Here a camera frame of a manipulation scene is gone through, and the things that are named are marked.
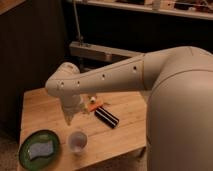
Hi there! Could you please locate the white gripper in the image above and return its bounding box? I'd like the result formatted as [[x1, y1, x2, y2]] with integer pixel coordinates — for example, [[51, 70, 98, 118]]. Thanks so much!
[[61, 96, 85, 125]]

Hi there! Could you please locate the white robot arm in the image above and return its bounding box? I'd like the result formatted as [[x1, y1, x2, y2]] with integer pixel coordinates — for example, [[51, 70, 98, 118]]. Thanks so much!
[[45, 46, 213, 171]]

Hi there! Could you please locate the white ceramic cup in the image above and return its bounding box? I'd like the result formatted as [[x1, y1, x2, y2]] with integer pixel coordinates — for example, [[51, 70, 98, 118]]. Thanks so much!
[[67, 131, 87, 155]]

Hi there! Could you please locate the orange carrot toy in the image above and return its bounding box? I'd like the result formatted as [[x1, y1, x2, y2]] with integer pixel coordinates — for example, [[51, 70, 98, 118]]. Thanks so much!
[[87, 102, 110, 112]]

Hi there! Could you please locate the black rectangular box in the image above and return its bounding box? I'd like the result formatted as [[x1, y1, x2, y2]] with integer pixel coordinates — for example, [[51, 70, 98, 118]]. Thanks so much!
[[95, 107, 119, 129]]

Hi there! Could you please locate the green glass plate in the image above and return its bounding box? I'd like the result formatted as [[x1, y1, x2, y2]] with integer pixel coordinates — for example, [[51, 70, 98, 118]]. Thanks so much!
[[18, 130, 60, 171]]

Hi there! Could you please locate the wooden table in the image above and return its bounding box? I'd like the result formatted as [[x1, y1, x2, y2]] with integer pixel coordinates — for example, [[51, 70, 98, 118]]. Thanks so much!
[[20, 89, 146, 171]]

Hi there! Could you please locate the long grey case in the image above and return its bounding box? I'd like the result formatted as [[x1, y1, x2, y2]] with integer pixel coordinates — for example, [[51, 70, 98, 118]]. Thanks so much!
[[69, 41, 142, 63]]

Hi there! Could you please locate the metal stand pole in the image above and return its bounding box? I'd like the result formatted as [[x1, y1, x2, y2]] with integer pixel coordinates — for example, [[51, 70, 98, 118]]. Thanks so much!
[[73, 0, 83, 46]]

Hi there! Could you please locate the wall shelf with items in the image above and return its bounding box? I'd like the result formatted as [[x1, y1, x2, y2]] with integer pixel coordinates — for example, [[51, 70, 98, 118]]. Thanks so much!
[[66, 0, 213, 21]]

